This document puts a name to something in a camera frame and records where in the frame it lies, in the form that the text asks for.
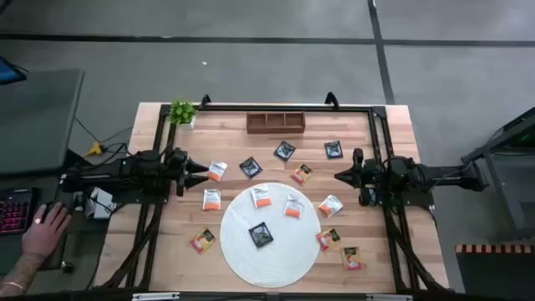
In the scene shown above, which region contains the person's forearm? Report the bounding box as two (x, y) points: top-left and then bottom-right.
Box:
(0, 249), (48, 298)

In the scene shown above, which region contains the dark grey metal cart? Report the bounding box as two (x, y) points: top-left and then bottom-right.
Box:
(461, 106), (535, 243)

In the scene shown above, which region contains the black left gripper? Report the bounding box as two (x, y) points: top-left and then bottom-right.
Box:
(168, 146), (210, 197)

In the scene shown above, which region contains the brown wooden compartment tray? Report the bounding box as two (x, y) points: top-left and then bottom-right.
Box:
(246, 110), (307, 135)

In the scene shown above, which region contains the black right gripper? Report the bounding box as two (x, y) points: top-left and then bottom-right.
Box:
(334, 147), (378, 207)

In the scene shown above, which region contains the black floor cable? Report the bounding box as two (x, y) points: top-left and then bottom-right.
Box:
(74, 116), (135, 156)

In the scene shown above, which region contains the backlit computer keyboard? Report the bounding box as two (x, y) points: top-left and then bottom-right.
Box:
(0, 187), (41, 235)

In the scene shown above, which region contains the orange red tea bag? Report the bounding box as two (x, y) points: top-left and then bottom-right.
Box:
(190, 227), (217, 255)
(340, 246), (365, 272)
(290, 163), (313, 187)
(315, 227), (342, 253)

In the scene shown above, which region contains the dark panel with striped edge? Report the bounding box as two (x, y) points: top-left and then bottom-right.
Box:
(454, 243), (535, 301)

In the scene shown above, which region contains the green plant in white pot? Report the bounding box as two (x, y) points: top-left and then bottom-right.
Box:
(169, 99), (197, 130)

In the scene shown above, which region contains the black aluminium table frame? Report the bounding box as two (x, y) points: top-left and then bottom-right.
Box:
(94, 94), (451, 293)

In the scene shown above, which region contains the dark blue tea bag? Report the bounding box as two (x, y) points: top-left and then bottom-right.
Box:
(324, 140), (344, 161)
(239, 156), (263, 180)
(248, 222), (275, 249)
(273, 140), (297, 162)

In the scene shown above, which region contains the white cardboard box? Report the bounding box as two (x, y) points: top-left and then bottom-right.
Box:
(84, 186), (118, 221)

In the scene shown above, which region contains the white orange tea bag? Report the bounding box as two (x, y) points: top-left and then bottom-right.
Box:
(318, 194), (344, 218)
(201, 188), (222, 212)
(250, 185), (273, 209)
(207, 161), (229, 182)
(283, 194), (305, 219)

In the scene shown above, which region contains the white round woven placemat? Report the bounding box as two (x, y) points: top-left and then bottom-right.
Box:
(220, 182), (322, 288)

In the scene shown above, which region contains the silver aluminium bracket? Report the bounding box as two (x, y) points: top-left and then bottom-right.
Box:
(366, 293), (414, 301)
(131, 292), (181, 301)

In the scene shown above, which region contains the dark grey desk surface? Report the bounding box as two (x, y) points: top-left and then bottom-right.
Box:
(0, 68), (85, 176)

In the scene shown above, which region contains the yellow power plug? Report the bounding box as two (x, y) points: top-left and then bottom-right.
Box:
(83, 140), (104, 158)

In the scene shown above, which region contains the small display screen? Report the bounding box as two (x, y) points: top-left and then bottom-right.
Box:
(0, 56), (28, 87)

